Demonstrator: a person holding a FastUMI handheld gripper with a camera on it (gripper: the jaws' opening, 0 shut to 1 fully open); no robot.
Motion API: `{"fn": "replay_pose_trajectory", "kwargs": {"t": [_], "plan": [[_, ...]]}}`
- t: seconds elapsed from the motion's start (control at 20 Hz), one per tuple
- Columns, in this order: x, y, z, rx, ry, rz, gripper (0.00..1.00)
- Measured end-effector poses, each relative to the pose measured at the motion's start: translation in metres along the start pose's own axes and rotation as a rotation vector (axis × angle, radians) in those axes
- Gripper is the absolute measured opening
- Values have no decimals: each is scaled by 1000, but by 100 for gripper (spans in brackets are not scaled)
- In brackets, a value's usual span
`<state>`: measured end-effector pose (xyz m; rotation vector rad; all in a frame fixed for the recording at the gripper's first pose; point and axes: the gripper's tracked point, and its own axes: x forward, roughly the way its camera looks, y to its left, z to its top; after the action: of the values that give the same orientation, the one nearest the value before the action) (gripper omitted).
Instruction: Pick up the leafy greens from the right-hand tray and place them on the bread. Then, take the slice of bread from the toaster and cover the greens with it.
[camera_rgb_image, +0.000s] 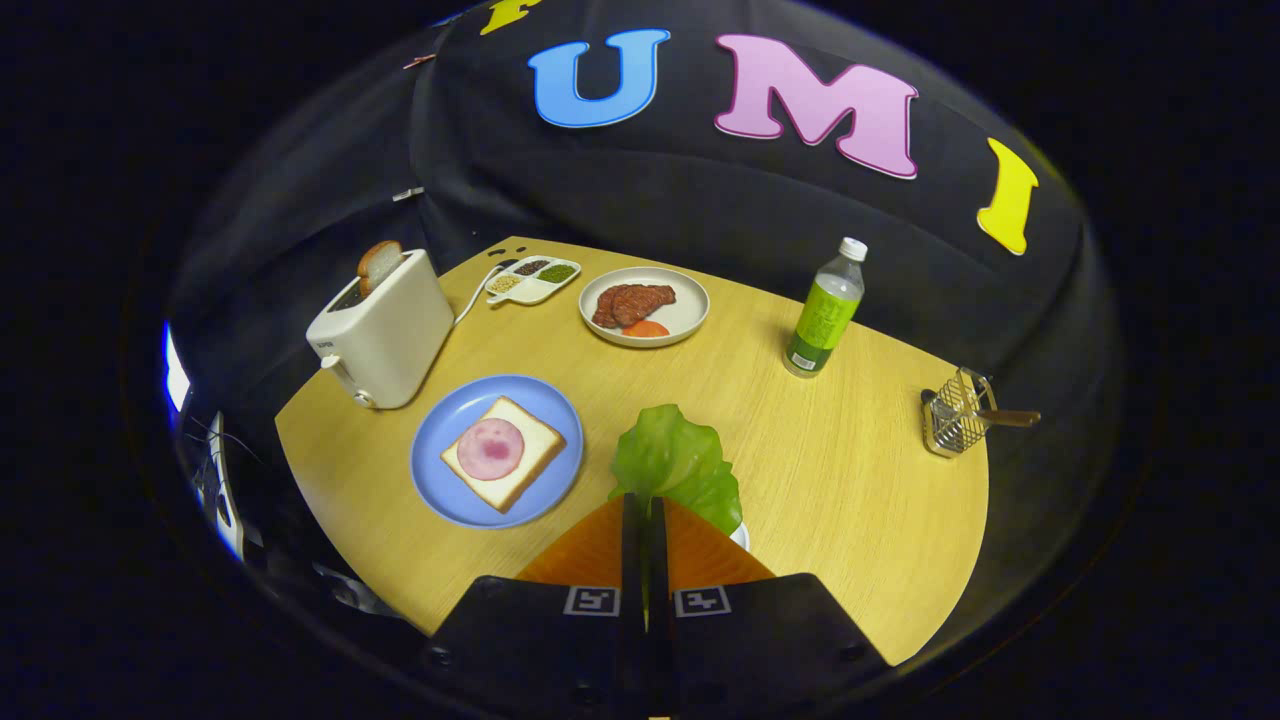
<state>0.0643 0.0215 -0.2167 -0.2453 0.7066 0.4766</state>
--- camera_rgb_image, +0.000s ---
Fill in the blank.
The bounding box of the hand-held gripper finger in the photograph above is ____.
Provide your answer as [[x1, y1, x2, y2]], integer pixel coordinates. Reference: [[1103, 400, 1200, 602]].
[[645, 497, 891, 720], [425, 492, 646, 720]]

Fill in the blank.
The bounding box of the green lettuce leaf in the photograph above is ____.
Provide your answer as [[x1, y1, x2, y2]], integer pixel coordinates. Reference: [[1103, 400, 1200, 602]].
[[609, 404, 744, 536]]

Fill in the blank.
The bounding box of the browned toast slice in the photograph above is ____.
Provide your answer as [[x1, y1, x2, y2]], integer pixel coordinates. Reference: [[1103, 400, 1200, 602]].
[[357, 240, 405, 297]]

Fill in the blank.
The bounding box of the white bread slice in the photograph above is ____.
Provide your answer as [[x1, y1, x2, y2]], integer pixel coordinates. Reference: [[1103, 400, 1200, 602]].
[[441, 396, 568, 515]]

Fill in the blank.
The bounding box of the pink ham slice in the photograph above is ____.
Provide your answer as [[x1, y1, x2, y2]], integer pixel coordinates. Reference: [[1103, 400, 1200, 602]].
[[457, 418, 526, 481]]

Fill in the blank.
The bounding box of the blue round plate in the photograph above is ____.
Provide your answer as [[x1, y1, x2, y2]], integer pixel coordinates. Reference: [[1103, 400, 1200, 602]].
[[410, 374, 585, 530]]

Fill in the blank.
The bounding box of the round white plate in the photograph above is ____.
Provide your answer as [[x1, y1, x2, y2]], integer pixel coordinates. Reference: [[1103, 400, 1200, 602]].
[[579, 266, 711, 348]]

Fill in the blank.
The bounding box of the brown meat patty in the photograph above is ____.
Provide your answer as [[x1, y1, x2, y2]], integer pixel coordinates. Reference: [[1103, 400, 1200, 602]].
[[592, 283, 677, 330]]

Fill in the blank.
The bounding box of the white divided dish of beans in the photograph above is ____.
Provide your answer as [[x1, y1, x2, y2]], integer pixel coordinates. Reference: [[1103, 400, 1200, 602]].
[[484, 255, 582, 306]]

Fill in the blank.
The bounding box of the green label plastic bottle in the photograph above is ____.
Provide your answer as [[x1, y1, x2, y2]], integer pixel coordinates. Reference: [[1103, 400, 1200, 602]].
[[783, 237, 869, 379]]

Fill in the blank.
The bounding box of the white toaster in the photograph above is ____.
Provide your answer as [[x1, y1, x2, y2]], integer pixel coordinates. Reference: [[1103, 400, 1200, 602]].
[[306, 249, 455, 410]]

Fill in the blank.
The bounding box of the black backdrop cloth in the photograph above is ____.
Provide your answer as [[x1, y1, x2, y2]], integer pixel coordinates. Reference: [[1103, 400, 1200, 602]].
[[165, 0, 1111, 431]]

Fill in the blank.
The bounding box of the white toaster power cable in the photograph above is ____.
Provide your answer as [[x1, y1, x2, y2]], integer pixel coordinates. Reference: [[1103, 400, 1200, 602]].
[[453, 262, 506, 326]]

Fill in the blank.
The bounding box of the wire mesh holder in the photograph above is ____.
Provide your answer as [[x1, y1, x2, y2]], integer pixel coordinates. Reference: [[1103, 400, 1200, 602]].
[[921, 367, 998, 459]]

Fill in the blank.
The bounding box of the white curved frame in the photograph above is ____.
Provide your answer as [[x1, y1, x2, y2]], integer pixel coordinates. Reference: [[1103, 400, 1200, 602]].
[[203, 410, 253, 561]]

